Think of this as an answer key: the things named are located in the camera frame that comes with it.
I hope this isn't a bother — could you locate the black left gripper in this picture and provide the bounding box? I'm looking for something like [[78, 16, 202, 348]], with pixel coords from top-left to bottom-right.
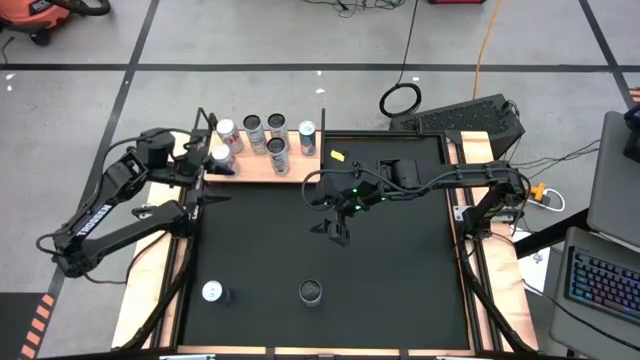
[[172, 143, 236, 207]]

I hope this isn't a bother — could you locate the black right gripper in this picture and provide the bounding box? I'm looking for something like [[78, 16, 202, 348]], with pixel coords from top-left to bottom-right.
[[308, 177, 386, 248]]

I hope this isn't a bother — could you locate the silver Diet Coke can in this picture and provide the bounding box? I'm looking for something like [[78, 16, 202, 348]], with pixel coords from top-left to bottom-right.
[[215, 118, 245, 155], [210, 143, 235, 171]]

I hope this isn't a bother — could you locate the Celsius Arctic Vibe can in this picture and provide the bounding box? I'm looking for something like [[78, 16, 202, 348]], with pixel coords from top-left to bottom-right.
[[242, 114, 268, 155], [298, 278, 324, 308]]

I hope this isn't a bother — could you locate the Celsius Tropical Vibe can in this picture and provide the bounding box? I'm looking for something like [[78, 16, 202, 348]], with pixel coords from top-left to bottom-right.
[[266, 136, 291, 177], [266, 112, 292, 151]]

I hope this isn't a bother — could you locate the blue silver Red Bull can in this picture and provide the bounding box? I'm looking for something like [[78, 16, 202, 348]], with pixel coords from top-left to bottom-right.
[[298, 119, 318, 157]]

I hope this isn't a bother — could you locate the wooden shelf board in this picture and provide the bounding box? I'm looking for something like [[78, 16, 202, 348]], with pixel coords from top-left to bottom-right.
[[203, 130, 323, 184]]

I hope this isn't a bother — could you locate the black table mat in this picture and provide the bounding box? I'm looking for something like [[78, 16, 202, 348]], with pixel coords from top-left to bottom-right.
[[178, 135, 471, 351]]

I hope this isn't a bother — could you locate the silver-topped dark blue can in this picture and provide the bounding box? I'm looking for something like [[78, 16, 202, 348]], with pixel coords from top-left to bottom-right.
[[201, 279, 232, 305]]

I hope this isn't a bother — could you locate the black mesh computer tower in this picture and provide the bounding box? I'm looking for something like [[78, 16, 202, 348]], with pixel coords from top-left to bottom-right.
[[389, 93, 527, 162]]

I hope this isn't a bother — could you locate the white paper sheet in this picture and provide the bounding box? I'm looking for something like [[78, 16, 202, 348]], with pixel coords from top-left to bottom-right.
[[513, 229, 552, 296]]

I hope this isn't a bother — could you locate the orange power splitter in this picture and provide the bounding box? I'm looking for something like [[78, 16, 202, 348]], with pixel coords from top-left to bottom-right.
[[527, 182, 550, 203]]

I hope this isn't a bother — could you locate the orange shop vacuum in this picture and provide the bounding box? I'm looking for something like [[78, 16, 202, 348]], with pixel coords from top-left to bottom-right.
[[0, 0, 74, 47]]

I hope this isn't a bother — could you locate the laptop with rainbow keyboard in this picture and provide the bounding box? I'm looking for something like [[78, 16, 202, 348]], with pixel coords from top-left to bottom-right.
[[548, 225, 640, 360]]

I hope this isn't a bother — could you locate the grey desk top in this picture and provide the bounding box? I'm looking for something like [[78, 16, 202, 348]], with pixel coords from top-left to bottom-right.
[[585, 110, 640, 247]]

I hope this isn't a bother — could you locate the black desktop device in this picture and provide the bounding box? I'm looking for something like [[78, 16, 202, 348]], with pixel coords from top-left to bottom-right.
[[623, 102, 640, 164]]

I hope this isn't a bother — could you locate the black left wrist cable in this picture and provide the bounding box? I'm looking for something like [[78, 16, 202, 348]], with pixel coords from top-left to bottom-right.
[[102, 128, 197, 169]]

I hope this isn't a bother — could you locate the black coiled cable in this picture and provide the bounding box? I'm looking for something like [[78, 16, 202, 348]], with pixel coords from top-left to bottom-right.
[[378, 0, 424, 119]]

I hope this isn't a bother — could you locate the black aluminium table frame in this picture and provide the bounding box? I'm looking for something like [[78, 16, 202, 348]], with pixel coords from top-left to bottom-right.
[[112, 130, 539, 360]]

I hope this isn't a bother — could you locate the black vacuum hose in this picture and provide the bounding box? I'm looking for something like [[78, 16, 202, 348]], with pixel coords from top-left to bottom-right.
[[47, 0, 112, 16]]

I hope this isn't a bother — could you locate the black floor cable tangle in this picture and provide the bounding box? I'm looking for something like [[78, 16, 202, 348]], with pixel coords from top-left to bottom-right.
[[302, 0, 407, 19]]

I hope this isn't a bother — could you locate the white power cable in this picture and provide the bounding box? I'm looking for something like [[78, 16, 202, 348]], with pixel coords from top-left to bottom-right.
[[524, 187, 566, 213]]

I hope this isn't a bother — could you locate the yellow hanging cord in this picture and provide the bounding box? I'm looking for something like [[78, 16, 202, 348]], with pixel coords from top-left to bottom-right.
[[472, 0, 503, 100]]

